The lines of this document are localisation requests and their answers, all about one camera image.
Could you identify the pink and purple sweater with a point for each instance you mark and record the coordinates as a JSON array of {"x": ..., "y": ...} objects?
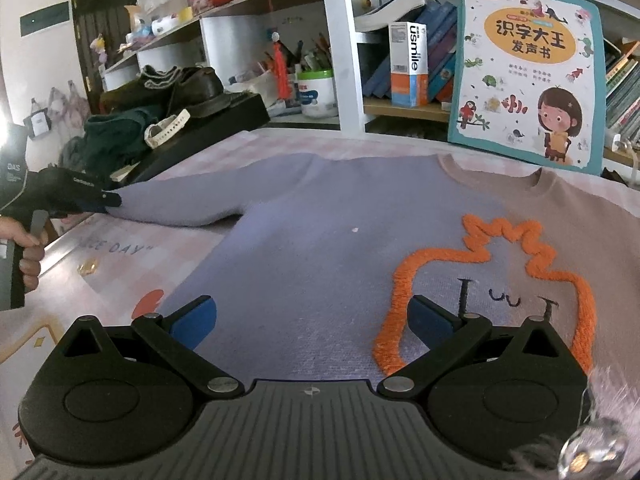
[{"x": 310, "y": 260}]

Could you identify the white jar with green lid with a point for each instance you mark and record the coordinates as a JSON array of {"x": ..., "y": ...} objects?
[{"x": 315, "y": 97}]

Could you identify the white wristwatch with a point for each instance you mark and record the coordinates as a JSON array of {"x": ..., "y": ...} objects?
[{"x": 167, "y": 130}]

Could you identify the white wooden bookshelf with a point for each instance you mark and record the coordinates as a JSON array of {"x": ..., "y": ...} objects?
[{"x": 332, "y": 35}]

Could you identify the teal children's picture book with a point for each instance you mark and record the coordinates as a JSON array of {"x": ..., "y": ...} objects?
[{"x": 520, "y": 85}]

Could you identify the fluffy charm with clear bead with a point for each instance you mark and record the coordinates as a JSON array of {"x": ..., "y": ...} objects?
[{"x": 595, "y": 447}]

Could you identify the dark green cloth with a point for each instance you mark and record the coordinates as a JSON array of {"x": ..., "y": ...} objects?
[{"x": 115, "y": 135}]

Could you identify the red tassel ornament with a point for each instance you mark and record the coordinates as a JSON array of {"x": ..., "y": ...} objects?
[{"x": 282, "y": 75}]

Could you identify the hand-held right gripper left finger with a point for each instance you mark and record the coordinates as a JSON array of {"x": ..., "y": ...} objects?
[{"x": 195, "y": 317}]

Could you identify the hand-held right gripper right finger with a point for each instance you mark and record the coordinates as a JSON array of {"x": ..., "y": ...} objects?
[{"x": 430, "y": 322}]

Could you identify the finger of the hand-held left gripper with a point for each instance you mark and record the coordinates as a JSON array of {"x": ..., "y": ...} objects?
[
  {"x": 92, "y": 206},
  {"x": 114, "y": 201}
]

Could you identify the row of thin picture books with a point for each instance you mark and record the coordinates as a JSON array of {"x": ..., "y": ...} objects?
[{"x": 625, "y": 85}]

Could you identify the black leather shoe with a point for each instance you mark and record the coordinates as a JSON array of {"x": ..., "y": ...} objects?
[
  {"x": 135, "y": 92},
  {"x": 200, "y": 90}
]

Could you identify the bunch of pens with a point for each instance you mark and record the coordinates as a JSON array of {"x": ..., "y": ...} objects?
[{"x": 315, "y": 55}]

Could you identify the black box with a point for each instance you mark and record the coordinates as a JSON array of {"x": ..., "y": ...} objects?
[{"x": 225, "y": 120}]

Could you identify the dark wooden door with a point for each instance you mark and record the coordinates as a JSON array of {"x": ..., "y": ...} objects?
[{"x": 100, "y": 20}]

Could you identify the row of blue books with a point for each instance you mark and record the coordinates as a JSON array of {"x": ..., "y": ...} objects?
[{"x": 440, "y": 45}]

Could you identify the white and orange toothpaste box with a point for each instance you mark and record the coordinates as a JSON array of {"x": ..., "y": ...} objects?
[{"x": 407, "y": 60}]

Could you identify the person's left hand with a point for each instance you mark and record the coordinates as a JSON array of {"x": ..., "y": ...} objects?
[{"x": 15, "y": 230}]

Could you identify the thick paperback book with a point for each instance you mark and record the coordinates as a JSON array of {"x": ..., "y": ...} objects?
[{"x": 400, "y": 7}]

